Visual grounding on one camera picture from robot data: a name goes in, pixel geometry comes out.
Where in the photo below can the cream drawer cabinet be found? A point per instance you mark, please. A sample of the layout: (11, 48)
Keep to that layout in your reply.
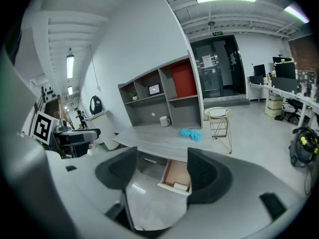
(274, 106)

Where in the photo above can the wooden desk drawer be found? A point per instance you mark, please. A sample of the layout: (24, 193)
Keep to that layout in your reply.
(175, 173)

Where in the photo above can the grey shelf unit red panel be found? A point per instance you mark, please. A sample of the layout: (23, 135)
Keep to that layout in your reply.
(182, 108)

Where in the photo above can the small picture frame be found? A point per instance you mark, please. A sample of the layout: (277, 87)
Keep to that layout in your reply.
(154, 89)

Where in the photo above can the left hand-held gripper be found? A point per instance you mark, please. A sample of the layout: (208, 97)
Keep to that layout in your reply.
(74, 139)

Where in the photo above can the long white office desk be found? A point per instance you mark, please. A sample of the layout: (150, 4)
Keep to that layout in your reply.
(276, 91)

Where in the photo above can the white mug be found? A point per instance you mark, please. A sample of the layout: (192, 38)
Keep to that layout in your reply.
(164, 121)

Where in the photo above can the small cream item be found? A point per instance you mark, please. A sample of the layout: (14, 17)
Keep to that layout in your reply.
(181, 186)

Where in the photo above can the small potted plant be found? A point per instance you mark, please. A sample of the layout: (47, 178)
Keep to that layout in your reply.
(134, 96)

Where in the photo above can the grey desk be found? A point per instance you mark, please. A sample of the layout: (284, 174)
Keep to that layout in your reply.
(159, 139)

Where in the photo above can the white round cabinet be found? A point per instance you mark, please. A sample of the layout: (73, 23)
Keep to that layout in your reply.
(106, 131)

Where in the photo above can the green exit sign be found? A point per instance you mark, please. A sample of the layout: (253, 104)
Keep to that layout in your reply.
(217, 33)

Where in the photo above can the blue cloth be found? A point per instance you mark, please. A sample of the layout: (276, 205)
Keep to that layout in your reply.
(192, 134)

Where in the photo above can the black glass double door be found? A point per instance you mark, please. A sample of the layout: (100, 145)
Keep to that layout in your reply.
(216, 68)

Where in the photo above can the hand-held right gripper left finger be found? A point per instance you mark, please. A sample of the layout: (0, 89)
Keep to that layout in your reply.
(117, 167)

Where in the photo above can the black backpack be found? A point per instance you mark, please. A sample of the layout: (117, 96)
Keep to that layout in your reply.
(95, 104)

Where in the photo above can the black office chair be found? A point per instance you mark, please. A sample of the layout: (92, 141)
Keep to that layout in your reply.
(294, 107)

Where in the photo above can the paper notice sheet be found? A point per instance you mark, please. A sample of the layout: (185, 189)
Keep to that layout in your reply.
(207, 61)

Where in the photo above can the grey vacuum cleaner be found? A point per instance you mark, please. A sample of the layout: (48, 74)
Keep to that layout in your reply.
(302, 148)

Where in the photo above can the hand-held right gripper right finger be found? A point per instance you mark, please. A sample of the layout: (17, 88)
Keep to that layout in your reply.
(207, 175)

